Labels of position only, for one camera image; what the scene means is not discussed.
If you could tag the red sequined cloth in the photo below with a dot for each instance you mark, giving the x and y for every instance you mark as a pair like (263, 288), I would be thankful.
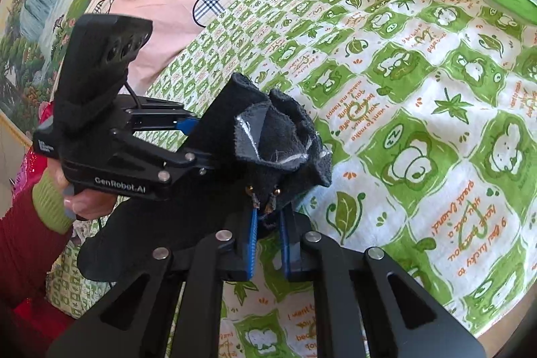
(33, 320)

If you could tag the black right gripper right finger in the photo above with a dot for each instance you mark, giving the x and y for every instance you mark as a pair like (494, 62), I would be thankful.
(365, 303)

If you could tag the left hand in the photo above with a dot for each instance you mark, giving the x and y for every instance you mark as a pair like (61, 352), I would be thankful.
(88, 204)

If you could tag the red sleeve left forearm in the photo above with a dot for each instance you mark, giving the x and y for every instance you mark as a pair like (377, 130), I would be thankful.
(34, 232)

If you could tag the black pants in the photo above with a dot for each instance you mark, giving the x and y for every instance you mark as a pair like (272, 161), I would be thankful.
(265, 155)

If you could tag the green checkered cartoon bedsheet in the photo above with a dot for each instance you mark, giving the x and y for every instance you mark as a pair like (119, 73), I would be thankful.
(429, 110)

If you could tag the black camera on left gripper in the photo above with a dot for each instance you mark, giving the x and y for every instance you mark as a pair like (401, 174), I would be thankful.
(95, 66)

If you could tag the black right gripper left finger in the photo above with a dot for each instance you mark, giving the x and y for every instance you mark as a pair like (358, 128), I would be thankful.
(170, 305)

